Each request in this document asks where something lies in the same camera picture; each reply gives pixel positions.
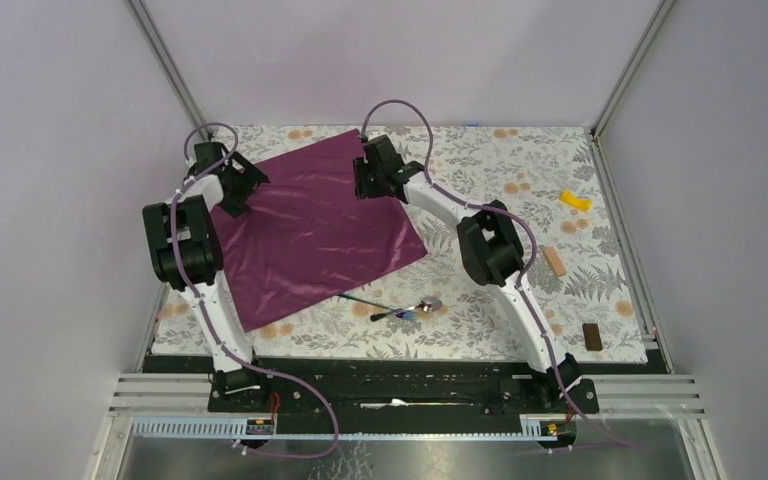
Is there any purple cloth napkin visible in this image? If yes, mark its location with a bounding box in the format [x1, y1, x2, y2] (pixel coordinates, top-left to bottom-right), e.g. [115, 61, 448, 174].
[211, 130, 427, 331]

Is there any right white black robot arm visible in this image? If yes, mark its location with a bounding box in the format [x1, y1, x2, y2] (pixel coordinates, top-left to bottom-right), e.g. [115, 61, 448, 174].
[353, 135, 582, 412]

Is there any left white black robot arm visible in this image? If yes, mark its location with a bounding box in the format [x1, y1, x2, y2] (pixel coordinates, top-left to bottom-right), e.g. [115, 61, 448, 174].
[142, 141, 271, 411]

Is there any iridescent spoon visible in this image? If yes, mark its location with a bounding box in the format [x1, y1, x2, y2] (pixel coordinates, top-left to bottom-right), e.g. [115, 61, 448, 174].
[369, 296, 443, 322]

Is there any iridescent fork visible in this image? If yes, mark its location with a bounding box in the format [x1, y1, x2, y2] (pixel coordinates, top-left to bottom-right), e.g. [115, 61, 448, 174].
[338, 293, 418, 322]

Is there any light wooden block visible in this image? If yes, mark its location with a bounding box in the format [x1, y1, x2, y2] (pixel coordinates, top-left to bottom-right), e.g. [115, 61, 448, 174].
[542, 246, 567, 278]

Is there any yellow plastic piece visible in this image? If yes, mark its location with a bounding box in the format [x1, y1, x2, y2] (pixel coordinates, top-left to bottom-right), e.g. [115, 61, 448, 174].
[559, 190, 593, 212]

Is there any dark brown block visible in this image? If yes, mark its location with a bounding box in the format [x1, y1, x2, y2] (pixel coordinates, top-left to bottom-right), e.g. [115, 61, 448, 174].
[582, 323, 604, 352]

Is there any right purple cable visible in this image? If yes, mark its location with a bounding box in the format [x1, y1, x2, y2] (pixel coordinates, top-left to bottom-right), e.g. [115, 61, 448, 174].
[360, 99, 653, 454]

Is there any left aluminium frame post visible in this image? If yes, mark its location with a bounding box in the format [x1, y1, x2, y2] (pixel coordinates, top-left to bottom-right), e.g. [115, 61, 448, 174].
[124, 0, 207, 127]

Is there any aluminium frame post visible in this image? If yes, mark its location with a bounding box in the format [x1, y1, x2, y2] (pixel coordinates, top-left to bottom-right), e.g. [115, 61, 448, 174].
[590, 0, 677, 139]
[124, 0, 207, 127]

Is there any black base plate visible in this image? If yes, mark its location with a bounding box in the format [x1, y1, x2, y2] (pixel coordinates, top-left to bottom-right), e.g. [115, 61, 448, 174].
[208, 357, 600, 433]

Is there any slotted cable duct rail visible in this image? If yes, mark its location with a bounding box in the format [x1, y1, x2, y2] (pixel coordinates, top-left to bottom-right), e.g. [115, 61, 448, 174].
[132, 416, 575, 447]

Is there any right aluminium frame post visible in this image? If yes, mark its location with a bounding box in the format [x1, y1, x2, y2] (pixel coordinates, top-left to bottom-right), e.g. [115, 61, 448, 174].
[590, 0, 677, 139]

